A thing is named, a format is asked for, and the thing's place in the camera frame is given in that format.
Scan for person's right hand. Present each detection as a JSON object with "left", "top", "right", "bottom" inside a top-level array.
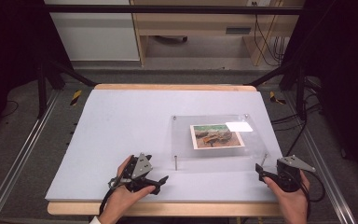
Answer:
[{"left": 263, "top": 170, "right": 311, "bottom": 219}]

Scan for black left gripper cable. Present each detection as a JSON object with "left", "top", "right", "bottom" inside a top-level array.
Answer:
[{"left": 98, "top": 186, "right": 117, "bottom": 217}]

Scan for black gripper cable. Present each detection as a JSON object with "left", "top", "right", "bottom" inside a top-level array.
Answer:
[
  {"left": 300, "top": 170, "right": 327, "bottom": 218},
  {"left": 98, "top": 186, "right": 117, "bottom": 217}
]

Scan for light grey table mat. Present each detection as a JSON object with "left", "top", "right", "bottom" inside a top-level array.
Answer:
[{"left": 45, "top": 89, "right": 283, "bottom": 203}]

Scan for person's left hand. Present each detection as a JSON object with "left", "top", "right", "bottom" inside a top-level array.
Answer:
[{"left": 98, "top": 155, "right": 157, "bottom": 224}]

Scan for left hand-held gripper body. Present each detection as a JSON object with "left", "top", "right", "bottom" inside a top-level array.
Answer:
[{"left": 107, "top": 152, "right": 157, "bottom": 195}]

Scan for black metal frame strut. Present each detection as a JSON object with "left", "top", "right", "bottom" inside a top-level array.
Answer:
[
  {"left": 36, "top": 58, "right": 98, "bottom": 119},
  {"left": 247, "top": 60, "right": 308, "bottom": 121}
]

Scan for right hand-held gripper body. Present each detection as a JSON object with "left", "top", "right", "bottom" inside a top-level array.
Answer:
[{"left": 274, "top": 154, "right": 317, "bottom": 193}]

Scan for painting print picture card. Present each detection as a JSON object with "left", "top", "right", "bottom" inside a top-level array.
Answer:
[{"left": 189, "top": 123, "right": 246, "bottom": 151}]

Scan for light wooden desk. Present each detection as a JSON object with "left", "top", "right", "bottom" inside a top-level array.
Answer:
[{"left": 129, "top": 0, "right": 306, "bottom": 67}]

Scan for black horizontal frame bar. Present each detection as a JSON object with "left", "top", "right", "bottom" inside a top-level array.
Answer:
[{"left": 42, "top": 4, "right": 306, "bottom": 15}]

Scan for white cabinet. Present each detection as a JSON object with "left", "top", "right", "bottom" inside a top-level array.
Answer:
[{"left": 44, "top": 0, "right": 141, "bottom": 63}]

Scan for clear acrylic photo frame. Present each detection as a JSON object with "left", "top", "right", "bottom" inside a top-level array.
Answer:
[{"left": 170, "top": 113, "right": 270, "bottom": 172}]

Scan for black curtain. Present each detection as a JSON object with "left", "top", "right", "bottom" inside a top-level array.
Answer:
[
  {"left": 281, "top": 0, "right": 358, "bottom": 175},
  {"left": 0, "top": 0, "right": 73, "bottom": 147}
]

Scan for wooden table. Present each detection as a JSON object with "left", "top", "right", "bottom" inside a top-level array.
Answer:
[{"left": 47, "top": 83, "right": 283, "bottom": 217}]

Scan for thin black floor cable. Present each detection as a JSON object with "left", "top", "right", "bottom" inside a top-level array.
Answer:
[{"left": 0, "top": 99, "right": 20, "bottom": 119}]

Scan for black floor cables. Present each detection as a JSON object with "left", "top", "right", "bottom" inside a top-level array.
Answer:
[{"left": 269, "top": 81, "right": 324, "bottom": 157}]

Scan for aluminium floor rail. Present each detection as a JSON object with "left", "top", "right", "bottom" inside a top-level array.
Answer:
[
  {"left": 282, "top": 92, "right": 358, "bottom": 224},
  {"left": 0, "top": 90, "right": 61, "bottom": 224}
]

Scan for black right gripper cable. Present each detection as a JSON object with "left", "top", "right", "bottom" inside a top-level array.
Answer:
[{"left": 300, "top": 170, "right": 327, "bottom": 218}]

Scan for black object under desk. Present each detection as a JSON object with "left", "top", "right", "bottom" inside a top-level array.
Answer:
[{"left": 154, "top": 35, "right": 188, "bottom": 44}]

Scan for hanging black cables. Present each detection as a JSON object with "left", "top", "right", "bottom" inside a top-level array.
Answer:
[{"left": 252, "top": 1, "right": 286, "bottom": 67}]

